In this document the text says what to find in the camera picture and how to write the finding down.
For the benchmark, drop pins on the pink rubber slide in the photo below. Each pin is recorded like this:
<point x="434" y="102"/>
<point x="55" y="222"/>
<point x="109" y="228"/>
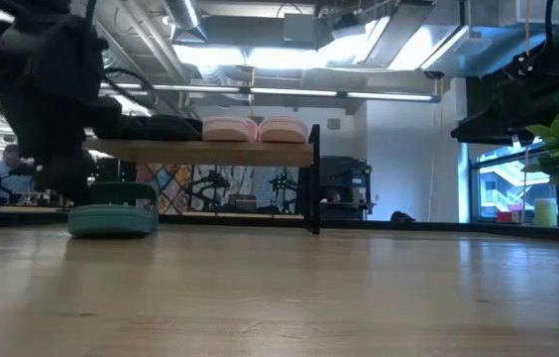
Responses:
<point x="230" y="130"/>
<point x="283" y="131"/>

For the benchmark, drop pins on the black rubber slide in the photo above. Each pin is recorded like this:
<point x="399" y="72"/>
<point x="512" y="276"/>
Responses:
<point x="173" y="129"/>
<point x="121" y="129"/>

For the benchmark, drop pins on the wooden shelf with black frame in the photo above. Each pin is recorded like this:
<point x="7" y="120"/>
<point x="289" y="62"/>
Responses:
<point x="200" y="153"/>

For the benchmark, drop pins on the person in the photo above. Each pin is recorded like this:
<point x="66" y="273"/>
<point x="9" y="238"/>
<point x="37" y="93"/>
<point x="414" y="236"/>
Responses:
<point x="9" y="173"/>

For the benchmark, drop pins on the black background cabinet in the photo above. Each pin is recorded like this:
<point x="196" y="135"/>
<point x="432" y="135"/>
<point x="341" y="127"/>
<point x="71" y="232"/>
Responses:
<point x="349" y="178"/>

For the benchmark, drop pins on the red container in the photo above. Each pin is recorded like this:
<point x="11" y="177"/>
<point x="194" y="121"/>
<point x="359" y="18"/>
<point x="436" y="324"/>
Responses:
<point x="504" y="217"/>

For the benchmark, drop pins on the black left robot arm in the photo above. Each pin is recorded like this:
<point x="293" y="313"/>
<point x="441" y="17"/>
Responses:
<point x="36" y="49"/>

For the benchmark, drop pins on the teal rubber slide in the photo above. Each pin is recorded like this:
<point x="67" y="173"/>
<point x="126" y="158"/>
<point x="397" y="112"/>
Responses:
<point x="111" y="220"/>

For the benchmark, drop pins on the silver ceiling air duct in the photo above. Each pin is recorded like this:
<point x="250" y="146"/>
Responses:
<point x="185" y="17"/>

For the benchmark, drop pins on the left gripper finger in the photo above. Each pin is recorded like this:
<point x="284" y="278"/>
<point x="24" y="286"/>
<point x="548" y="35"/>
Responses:
<point x="69" y="183"/>

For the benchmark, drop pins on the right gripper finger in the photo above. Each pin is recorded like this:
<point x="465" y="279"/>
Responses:
<point x="492" y="130"/>

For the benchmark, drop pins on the large window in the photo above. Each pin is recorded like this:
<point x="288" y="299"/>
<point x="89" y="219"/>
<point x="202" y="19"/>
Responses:
<point x="502" y="183"/>

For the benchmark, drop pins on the long ceiling light strip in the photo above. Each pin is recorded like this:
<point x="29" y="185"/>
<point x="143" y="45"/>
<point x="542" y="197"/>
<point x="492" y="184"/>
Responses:
<point x="289" y="92"/>

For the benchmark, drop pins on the colourful wall mural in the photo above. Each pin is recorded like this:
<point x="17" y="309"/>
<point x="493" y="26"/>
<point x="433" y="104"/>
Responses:
<point x="175" y="188"/>

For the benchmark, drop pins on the yellow-green container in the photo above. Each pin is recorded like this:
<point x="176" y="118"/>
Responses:
<point x="545" y="213"/>

